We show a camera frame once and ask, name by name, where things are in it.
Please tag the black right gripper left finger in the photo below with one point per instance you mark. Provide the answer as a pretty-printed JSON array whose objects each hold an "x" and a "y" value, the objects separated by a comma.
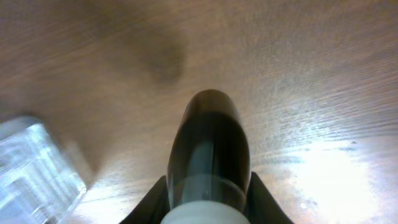
[{"x": 153, "y": 207}]

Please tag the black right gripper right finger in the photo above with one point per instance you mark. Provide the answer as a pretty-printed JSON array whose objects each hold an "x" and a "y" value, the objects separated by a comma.
[{"x": 261, "y": 207}]

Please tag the dark bottle with white cap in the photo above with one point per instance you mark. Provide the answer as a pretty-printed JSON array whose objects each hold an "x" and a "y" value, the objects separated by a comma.
[{"x": 209, "y": 166}]

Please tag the clear plastic container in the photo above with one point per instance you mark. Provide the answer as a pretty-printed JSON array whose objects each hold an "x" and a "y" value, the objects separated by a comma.
[{"x": 39, "y": 183}]

